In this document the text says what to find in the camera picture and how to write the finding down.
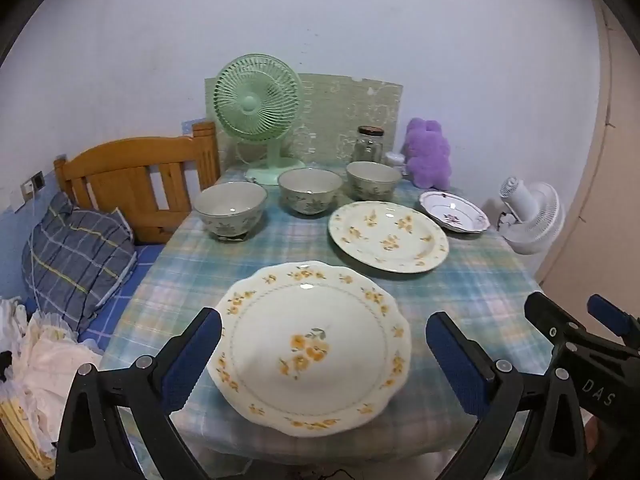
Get white frilly cloth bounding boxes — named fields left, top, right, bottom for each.
left=0, top=297, right=106, bottom=461

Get round yellow floral plate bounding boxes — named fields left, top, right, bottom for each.
left=328, top=201, right=449, bottom=275

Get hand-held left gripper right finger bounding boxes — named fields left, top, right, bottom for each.
left=425, top=310, right=587, bottom=480

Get green patterned board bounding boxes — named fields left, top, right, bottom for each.
left=204, top=72, right=404, bottom=171

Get white plate with red flowers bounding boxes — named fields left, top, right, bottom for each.
left=419, top=190, right=490, bottom=235

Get scalloped yellow floral plate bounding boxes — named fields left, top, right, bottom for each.
left=206, top=261, right=412, bottom=438

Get beige door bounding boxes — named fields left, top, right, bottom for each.
left=535, top=0, right=640, bottom=321

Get green desk fan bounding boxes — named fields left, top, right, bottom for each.
left=212, top=54, right=306, bottom=186

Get blue green plaid tablecloth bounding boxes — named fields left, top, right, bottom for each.
left=97, top=162, right=556, bottom=461

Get wooden headboard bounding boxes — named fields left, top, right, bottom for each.
left=54, top=121, right=222, bottom=246

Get yellow striped cloth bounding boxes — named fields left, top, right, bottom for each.
left=0, top=395, right=56, bottom=478

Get glass jar with dark lid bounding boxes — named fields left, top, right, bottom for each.
left=352, top=126, right=385, bottom=165

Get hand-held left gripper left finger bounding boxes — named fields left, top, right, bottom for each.
left=55, top=306, right=223, bottom=480

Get floral ceramic bowl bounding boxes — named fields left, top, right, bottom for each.
left=193, top=182, right=268, bottom=240
left=346, top=161, right=403, bottom=202
left=277, top=167, right=343, bottom=216

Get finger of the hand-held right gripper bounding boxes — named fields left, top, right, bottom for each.
left=524, top=291, right=640, bottom=373
left=586, top=294, right=640, bottom=343

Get blue plaid bedsheet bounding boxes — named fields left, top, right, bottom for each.
left=20, top=244, right=168, bottom=356

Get purple plush toy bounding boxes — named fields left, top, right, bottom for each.
left=402, top=117, right=453, bottom=192

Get grey plaid pillow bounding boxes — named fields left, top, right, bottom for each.
left=21, top=191, right=138, bottom=333

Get white clip fan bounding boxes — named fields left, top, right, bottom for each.
left=497, top=176, right=566, bottom=256

